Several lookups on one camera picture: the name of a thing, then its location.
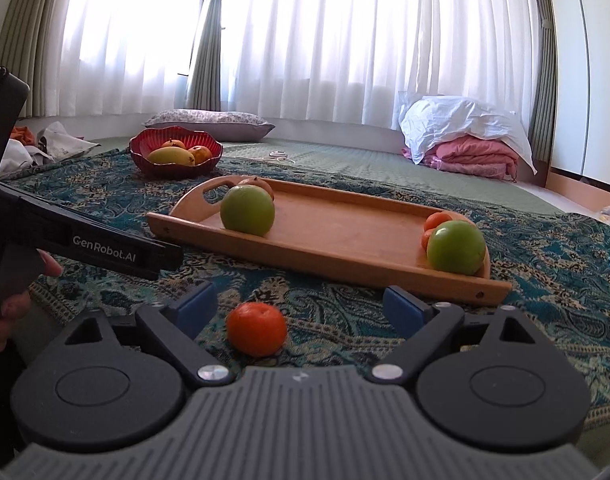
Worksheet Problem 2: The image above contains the orange cloth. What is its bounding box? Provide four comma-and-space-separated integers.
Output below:
10, 124, 36, 147

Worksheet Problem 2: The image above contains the teal paisley blanket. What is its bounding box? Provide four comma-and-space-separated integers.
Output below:
0, 147, 610, 431

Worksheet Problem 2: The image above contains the green woven mat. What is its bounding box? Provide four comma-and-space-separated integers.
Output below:
85, 137, 562, 217

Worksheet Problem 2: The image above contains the white crumpled pillow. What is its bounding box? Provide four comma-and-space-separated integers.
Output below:
398, 93, 538, 175

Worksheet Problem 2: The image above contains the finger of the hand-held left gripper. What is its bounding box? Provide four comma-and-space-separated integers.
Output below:
146, 240, 184, 282

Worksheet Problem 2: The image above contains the person's left hand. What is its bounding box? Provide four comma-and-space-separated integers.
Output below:
0, 249, 64, 356

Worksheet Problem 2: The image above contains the crumpled newspaper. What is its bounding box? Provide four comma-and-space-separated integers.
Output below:
35, 120, 102, 164

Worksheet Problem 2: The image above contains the floral grey pillow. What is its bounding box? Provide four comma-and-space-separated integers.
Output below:
144, 108, 276, 143

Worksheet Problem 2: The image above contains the wooden serving tray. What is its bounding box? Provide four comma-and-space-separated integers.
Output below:
146, 175, 514, 307

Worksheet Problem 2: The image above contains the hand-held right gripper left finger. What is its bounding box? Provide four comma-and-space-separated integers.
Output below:
60, 280, 236, 389

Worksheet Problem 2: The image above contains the green curtain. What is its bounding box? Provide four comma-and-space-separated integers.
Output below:
185, 0, 237, 112
526, 0, 558, 162
0, 0, 80, 120

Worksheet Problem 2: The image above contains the large orange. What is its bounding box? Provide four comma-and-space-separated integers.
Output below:
237, 177, 275, 204

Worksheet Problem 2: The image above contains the yellow mango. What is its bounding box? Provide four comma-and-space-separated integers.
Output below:
146, 146, 196, 167

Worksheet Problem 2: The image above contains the white cloth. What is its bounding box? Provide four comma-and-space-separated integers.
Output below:
0, 138, 37, 180

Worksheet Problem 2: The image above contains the folded pink blanket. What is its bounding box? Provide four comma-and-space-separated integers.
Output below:
402, 134, 520, 181

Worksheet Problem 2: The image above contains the large green apple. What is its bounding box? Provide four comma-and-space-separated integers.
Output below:
426, 220, 487, 276

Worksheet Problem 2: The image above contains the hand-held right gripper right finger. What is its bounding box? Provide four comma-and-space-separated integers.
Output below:
370, 285, 550, 389

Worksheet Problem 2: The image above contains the red scalloped bowl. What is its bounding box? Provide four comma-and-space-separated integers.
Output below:
128, 126, 224, 179

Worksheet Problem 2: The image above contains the white sheer curtain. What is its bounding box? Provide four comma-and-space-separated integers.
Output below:
60, 0, 543, 133

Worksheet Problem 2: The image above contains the small green apple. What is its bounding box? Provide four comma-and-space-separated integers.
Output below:
220, 184, 276, 237

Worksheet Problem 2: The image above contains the white wardrobe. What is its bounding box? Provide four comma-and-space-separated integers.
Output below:
544, 0, 610, 212

